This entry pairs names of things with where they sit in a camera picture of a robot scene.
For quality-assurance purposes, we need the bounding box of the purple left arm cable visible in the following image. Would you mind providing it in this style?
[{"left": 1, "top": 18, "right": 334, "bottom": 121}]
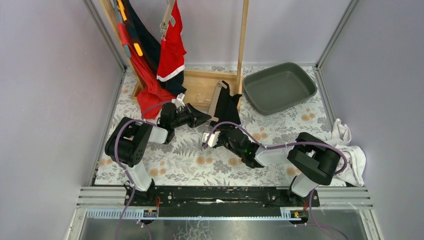
[{"left": 113, "top": 100, "right": 176, "bottom": 240}]

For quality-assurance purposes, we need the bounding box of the wooden rack with base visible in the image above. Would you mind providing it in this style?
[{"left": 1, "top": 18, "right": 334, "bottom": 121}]
[{"left": 98, "top": 0, "right": 249, "bottom": 110}]

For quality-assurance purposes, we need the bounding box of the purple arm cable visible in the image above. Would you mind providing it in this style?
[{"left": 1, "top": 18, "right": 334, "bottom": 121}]
[
  {"left": 204, "top": 121, "right": 349, "bottom": 240},
  {"left": 113, "top": 100, "right": 176, "bottom": 240}
]

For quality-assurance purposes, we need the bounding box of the red hanging garment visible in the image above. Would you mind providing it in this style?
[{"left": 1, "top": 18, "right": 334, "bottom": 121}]
[{"left": 117, "top": 23, "right": 176, "bottom": 119}]

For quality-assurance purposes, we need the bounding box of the grey plastic tray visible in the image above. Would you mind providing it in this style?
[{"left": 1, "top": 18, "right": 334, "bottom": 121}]
[{"left": 243, "top": 62, "right": 318, "bottom": 116}]

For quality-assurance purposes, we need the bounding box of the beige clip hanger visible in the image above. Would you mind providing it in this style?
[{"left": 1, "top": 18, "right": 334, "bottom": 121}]
[{"left": 159, "top": 0, "right": 176, "bottom": 38}]

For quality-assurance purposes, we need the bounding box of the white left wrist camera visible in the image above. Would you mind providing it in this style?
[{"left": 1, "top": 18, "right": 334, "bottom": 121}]
[{"left": 171, "top": 93, "right": 185, "bottom": 109}]

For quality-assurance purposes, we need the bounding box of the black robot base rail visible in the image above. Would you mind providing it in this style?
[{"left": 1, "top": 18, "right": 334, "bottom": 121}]
[{"left": 124, "top": 185, "right": 321, "bottom": 220}]

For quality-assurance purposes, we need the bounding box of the black underwear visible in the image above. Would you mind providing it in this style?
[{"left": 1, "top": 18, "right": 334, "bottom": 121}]
[{"left": 210, "top": 81, "right": 242, "bottom": 126}]

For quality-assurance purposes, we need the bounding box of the white crumpled cloth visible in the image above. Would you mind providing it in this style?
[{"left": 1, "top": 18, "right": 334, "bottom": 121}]
[{"left": 325, "top": 118, "right": 366, "bottom": 187}]

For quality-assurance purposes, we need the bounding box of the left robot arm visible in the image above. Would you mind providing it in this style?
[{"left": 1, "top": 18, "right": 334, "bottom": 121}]
[{"left": 104, "top": 102, "right": 212, "bottom": 192}]

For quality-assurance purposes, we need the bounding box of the yellow hanger on rack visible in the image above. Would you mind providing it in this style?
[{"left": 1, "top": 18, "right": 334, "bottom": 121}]
[{"left": 115, "top": 0, "right": 143, "bottom": 57}]

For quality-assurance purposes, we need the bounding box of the dark navy hanging garment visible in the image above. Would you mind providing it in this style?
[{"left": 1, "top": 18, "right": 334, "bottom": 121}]
[{"left": 125, "top": 0, "right": 187, "bottom": 96}]

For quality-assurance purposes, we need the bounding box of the red white-trimmed underwear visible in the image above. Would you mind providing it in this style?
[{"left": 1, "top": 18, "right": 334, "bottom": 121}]
[{"left": 156, "top": 1, "right": 187, "bottom": 82}]

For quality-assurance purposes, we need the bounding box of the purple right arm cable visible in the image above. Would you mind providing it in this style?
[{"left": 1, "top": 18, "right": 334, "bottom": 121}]
[{"left": 204, "top": 121, "right": 349, "bottom": 240}]

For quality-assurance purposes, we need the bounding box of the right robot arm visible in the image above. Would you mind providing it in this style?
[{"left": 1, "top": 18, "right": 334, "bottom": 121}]
[{"left": 202, "top": 128, "right": 343, "bottom": 198}]

